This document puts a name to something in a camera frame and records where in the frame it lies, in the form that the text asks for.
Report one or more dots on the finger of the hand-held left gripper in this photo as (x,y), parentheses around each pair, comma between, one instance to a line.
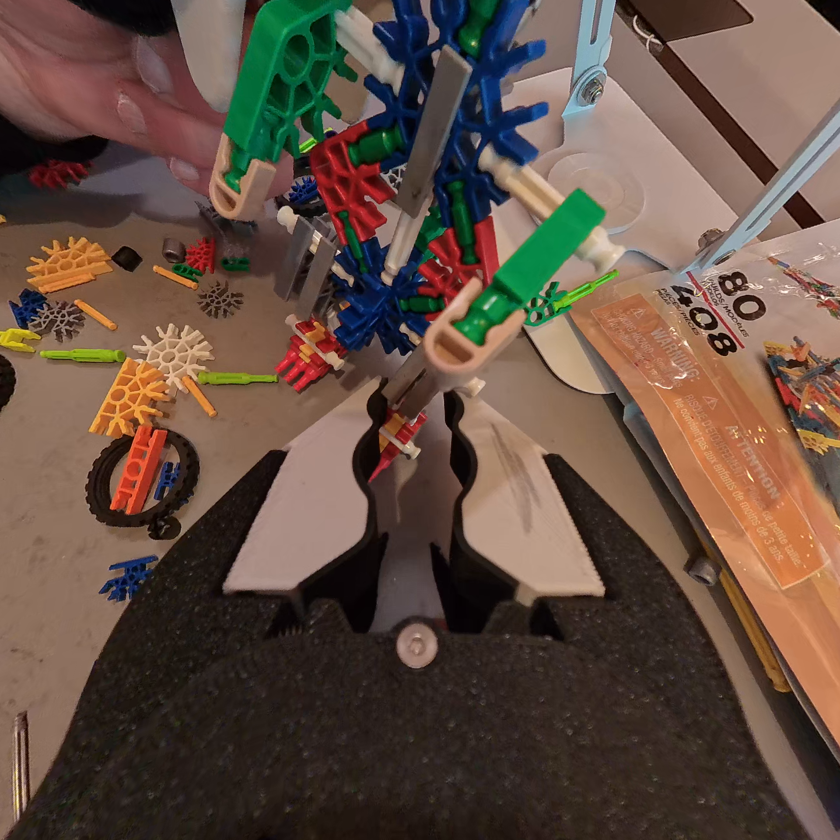
(210,52)

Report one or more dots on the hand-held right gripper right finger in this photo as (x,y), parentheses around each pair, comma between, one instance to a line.
(525,525)

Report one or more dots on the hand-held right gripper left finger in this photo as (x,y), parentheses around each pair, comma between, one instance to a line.
(302,512)

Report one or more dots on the multicoloured construction toy model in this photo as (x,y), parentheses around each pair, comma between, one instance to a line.
(426,164)

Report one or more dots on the lime green rod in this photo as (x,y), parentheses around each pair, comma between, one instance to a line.
(238,379)
(82,355)

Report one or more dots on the thin dark grey rod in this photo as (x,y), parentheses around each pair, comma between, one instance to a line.
(21,768)

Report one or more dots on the person's left hand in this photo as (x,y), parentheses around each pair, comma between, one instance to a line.
(65,59)

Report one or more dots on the small black connector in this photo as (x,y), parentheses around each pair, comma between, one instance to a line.
(165,527)

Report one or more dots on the short yellow rod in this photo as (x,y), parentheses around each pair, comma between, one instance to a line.
(75,281)
(200,397)
(164,272)
(96,314)

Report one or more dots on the black rubber tyre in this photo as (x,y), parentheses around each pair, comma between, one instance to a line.
(6,384)
(95,479)
(282,197)

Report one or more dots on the blue snowflake connector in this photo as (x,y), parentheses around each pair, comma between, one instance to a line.
(305,190)

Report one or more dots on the orange connector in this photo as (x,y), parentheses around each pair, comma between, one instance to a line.
(138,469)

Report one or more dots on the grey connector with flat strip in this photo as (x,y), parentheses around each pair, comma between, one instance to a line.
(226,223)

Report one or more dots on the small blue fan connector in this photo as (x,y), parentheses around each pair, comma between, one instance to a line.
(27,308)
(129,577)

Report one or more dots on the red fan connector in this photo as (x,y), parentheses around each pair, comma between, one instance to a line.
(59,172)

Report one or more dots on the grey cylinder spacer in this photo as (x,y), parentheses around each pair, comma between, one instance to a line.
(174,249)

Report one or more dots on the red snowflake connector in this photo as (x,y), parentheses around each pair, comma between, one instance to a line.
(200,254)

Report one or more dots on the white snowflake connector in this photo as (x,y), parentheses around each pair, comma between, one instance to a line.
(174,354)

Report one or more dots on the large yellow fan connector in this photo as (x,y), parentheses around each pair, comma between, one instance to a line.
(128,400)

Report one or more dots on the green clip connector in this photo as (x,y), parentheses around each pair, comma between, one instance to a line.
(234,264)

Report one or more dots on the small green connector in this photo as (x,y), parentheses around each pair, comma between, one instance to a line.
(187,270)

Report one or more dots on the K'nex instruction bag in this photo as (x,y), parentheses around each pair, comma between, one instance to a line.
(722,426)

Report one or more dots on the black cylinder spacer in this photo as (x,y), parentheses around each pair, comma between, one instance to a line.
(127,259)

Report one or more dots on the dark grey snowflake connector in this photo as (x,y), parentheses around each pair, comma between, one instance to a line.
(220,300)
(58,321)

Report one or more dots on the yellow half-circle connector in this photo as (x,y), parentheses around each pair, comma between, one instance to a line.
(69,259)

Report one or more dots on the long tan rod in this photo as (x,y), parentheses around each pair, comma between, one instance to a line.
(754,630)

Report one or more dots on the lime clip connector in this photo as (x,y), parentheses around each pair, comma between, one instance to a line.
(19,340)

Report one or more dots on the pale slotted stand strut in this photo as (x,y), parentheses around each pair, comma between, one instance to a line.
(587,65)
(768,184)

